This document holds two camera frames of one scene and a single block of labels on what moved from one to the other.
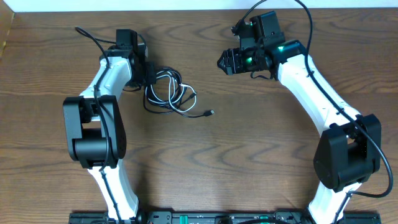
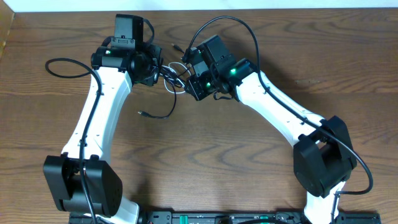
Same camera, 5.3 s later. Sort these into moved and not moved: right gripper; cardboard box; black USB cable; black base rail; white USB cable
Moved: white USB cable; black USB cable; right gripper
Not moved: cardboard box; black base rail
